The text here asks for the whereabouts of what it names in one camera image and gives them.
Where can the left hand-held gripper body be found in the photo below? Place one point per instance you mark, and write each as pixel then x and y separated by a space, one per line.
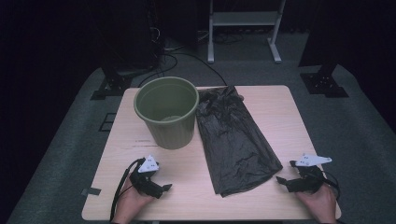
pixel 145 183

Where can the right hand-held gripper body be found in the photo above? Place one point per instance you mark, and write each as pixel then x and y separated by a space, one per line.
pixel 306 183

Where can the green plastic trash bin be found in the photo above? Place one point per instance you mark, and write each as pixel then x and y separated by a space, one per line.
pixel 174 137

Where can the black plastic garbage bag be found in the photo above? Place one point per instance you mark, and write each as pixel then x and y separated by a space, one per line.
pixel 233 140

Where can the person's right hand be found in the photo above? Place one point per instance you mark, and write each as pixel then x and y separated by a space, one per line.
pixel 322 205

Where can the person's left hand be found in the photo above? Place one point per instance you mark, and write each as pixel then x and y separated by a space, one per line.
pixel 129 205

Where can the grey tape strip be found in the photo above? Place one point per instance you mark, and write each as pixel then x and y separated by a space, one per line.
pixel 93 191

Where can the black stand base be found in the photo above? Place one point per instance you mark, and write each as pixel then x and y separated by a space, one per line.
pixel 323 84
pixel 113 85

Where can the white metal stand frame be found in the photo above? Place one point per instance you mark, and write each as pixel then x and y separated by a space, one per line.
pixel 246 18

